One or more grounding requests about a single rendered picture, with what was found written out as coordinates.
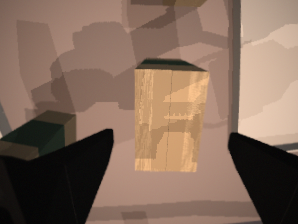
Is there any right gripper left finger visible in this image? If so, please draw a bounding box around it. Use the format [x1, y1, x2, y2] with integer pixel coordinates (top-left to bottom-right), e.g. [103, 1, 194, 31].
[0, 129, 114, 224]

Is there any long shallow beige tray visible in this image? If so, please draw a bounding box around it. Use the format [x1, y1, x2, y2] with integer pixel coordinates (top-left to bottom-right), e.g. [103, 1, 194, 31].
[232, 0, 298, 152]
[0, 102, 12, 138]

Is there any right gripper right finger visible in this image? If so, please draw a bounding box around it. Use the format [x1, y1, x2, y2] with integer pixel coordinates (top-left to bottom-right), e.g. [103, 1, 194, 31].
[228, 132, 298, 224]

